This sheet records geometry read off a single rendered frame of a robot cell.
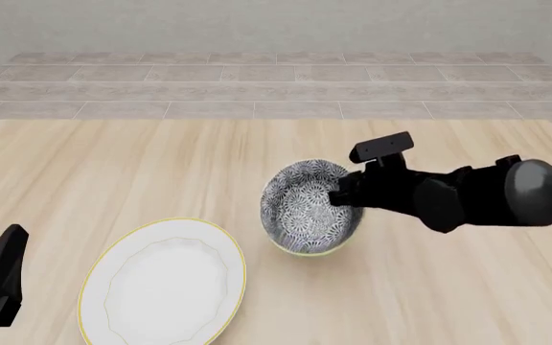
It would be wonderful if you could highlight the black white patterned bowl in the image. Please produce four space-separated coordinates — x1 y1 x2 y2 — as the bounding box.
260 158 366 257

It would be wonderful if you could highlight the white plate with yellow rim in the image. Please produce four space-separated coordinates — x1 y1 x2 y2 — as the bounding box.
78 216 248 345

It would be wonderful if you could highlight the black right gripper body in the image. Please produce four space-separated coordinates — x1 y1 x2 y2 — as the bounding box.
359 157 425 219

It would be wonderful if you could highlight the small flat plate on stalk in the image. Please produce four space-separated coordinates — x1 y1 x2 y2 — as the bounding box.
348 130 415 170

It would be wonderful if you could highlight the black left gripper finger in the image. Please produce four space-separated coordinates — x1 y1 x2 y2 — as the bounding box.
0 223 31 293

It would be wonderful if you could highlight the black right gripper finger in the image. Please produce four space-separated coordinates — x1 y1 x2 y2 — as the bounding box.
327 170 367 209

